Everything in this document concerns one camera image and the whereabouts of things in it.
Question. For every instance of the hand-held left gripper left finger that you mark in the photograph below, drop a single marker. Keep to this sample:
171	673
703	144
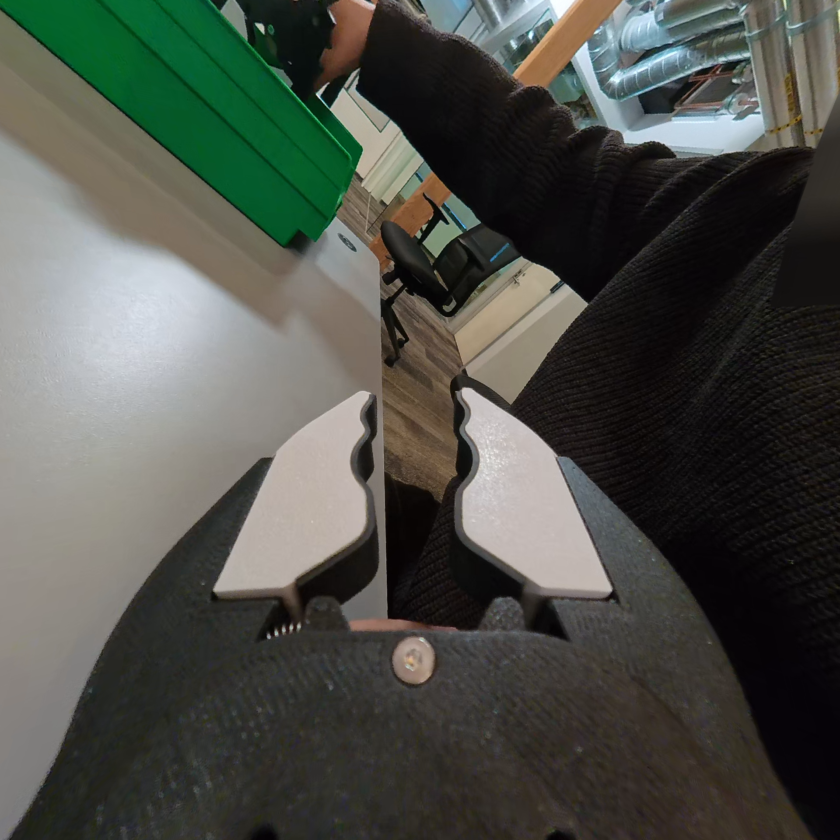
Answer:
308	512

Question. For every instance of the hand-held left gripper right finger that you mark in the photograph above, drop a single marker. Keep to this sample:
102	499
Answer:
525	518

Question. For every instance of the green plastic bin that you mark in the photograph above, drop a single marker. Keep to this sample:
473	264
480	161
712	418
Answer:
197	111

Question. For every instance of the person's right forearm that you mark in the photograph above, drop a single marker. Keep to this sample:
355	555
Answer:
499	131

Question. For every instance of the round desk grommet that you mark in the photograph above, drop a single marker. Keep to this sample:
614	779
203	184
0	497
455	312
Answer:
346	241

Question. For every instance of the person's right hand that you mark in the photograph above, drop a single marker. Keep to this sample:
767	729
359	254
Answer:
348	39

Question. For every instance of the person's black sweater torso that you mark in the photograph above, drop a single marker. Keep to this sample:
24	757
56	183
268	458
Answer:
689	426

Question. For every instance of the black office stool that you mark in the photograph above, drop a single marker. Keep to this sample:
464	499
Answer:
407	256

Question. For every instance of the silver ventilation ducts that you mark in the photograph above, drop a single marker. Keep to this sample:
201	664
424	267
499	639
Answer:
669	65

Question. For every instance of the wooden post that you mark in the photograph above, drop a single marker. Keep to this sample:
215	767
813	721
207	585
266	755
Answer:
564	39

